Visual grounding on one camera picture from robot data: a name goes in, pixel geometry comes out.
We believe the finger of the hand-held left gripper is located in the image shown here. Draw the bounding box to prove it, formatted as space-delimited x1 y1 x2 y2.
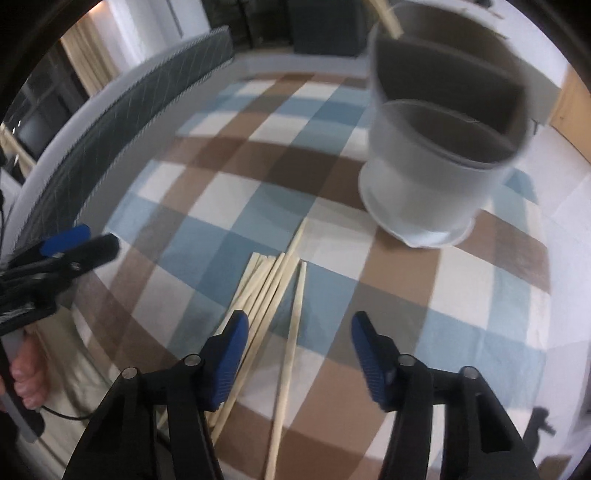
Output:
7 224 92 271
0 233 122 289

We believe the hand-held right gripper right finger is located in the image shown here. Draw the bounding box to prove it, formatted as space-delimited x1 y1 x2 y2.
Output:
351 311 541 480

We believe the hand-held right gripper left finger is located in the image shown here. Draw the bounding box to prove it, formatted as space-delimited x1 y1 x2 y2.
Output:
62 310 250 480

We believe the pile of wooden chopsticks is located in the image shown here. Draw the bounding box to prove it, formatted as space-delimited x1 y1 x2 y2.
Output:
157 220 308 480

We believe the single wooden chopstick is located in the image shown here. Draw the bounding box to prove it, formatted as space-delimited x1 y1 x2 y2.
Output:
367 0 406 38

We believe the person's left hand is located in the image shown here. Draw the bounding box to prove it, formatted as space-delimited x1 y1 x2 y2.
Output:
10 340 50 410

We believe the dark furniture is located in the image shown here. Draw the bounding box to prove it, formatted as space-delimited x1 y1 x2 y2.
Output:
14 44 90 160

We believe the blue brown checkered rug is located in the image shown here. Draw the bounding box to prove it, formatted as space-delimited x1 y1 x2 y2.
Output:
69 71 555 480

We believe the grey bed with quilted cover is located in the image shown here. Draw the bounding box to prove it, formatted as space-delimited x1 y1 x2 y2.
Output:
0 25 236 278

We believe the beige curtain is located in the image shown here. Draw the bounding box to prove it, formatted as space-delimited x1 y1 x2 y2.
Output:
60 14 122 95

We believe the wooden door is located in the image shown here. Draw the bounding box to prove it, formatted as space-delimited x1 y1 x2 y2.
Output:
549 69 591 163

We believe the dark grey cabinet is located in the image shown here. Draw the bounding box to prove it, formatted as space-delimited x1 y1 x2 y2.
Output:
294 0 371 57

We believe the black cable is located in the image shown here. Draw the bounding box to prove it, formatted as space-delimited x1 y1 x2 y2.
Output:
41 405 95 422

